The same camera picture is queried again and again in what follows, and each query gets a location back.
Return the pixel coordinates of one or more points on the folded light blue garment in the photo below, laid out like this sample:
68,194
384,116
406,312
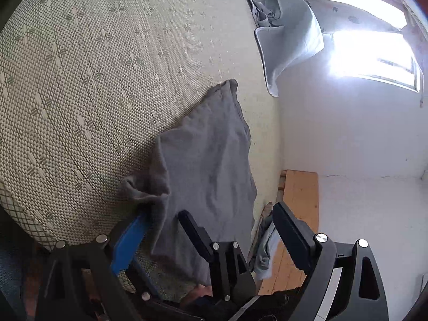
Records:
267,250

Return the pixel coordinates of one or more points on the bright window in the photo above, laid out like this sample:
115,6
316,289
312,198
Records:
367,57

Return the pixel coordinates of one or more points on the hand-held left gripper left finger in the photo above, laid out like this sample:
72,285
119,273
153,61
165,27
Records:
128,244

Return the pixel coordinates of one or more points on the light blue blanket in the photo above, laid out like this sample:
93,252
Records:
291,33

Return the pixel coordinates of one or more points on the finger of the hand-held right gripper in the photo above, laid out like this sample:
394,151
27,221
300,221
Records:
145,284
197,237

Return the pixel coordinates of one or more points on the wooden bed headboard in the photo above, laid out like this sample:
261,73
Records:
301,190

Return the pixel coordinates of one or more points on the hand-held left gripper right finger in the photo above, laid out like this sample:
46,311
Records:
294,237

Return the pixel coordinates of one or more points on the grey printed t-shirt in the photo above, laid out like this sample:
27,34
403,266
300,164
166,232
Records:
207,157

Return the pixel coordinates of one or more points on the white printed curtain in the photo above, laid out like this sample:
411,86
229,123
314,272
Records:
337,11

